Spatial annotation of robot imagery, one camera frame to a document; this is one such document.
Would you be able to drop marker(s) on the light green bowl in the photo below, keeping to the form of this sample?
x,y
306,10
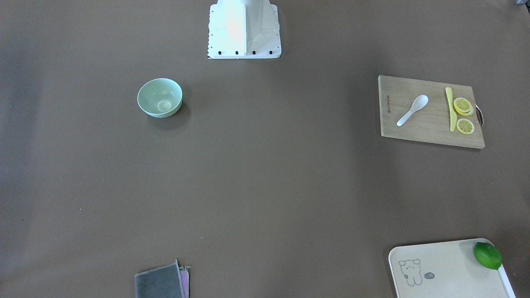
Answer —
x,y
160,98

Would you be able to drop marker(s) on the grey folded cloth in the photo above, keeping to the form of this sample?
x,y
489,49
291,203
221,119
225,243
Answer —
x,y
169,281

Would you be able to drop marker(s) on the wooden cutting board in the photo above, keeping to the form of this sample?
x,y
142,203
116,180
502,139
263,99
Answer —
x,y
431,124

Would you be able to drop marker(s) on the yellow plastic knife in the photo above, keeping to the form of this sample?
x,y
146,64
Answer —
x,y
452,113

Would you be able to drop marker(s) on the lower lemon slice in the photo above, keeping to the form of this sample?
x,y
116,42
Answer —
x,y
465,126

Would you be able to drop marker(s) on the lemon slice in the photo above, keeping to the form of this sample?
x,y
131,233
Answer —
x,y
465,126
463,106

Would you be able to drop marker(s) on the upper lemon slice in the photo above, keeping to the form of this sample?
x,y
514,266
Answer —
x,y
463,106

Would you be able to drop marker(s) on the cream tray with bear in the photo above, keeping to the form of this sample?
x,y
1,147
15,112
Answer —
x,y
445,270

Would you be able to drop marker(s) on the green lime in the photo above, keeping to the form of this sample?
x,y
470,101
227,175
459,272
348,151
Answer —
x,y
487,255

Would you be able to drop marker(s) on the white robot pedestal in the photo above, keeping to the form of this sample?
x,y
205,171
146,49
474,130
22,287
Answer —
x,y
244,29

